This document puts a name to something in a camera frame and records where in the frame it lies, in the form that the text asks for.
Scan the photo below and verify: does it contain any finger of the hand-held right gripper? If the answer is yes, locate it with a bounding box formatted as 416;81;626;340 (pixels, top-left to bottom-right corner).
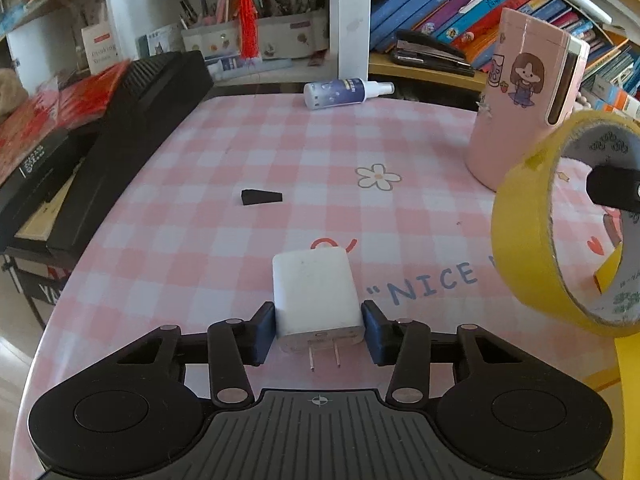
586;163;640;211

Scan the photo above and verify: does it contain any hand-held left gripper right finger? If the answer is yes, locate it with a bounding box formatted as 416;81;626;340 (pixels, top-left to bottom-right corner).
360;300;523;407

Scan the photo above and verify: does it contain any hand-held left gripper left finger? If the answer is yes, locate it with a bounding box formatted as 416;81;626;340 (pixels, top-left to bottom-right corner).
112;301;279;408

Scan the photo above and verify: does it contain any white charger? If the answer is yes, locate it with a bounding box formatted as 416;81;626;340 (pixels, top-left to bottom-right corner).
271;247;366;372

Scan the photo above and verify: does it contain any yellow tape roll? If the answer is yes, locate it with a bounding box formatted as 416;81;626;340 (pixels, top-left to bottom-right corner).
489;110;640;339

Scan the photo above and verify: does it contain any yellow cardboard box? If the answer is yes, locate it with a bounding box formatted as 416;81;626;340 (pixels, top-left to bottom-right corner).
613;334;640;480

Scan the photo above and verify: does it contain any pink cartoon box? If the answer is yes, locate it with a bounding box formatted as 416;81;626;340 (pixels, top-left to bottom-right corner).
465;7;591;192

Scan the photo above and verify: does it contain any small black wedge piece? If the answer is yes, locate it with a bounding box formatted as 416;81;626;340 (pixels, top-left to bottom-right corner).
240;188;284;207

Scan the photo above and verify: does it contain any pink checked tablecloth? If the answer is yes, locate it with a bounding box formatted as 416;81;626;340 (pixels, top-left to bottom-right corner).
24;91;640;480

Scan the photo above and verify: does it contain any black stapler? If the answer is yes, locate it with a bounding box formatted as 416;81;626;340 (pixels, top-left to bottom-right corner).
390;29;476;77

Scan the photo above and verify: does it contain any row of colourful books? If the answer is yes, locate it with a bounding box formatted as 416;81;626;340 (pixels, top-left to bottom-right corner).
370;0;640;117

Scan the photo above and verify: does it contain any white blue spray bottle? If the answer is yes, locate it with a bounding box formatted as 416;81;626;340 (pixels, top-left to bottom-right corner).
303;77;396;111

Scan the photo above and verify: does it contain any black flat box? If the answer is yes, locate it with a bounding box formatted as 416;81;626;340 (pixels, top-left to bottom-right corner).
0;126;104;257

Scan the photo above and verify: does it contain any white pen holder box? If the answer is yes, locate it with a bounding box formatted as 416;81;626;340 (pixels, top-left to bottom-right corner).
180;11;331;61

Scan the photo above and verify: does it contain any stack of red books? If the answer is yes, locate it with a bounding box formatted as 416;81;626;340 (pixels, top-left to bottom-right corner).
0;59;132;183

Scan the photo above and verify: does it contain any red tassel ornament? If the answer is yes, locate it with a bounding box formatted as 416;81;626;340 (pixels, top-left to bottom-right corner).
231;0;262;61

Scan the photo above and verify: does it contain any white book red label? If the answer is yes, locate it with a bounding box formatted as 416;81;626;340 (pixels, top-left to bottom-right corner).
81;22;121;76

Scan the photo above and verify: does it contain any beige fuzzy toy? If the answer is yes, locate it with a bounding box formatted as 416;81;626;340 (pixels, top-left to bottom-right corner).
0;67;29;122

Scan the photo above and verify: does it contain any white shelf post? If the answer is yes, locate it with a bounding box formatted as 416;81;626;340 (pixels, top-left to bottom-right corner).
328;0;372;81

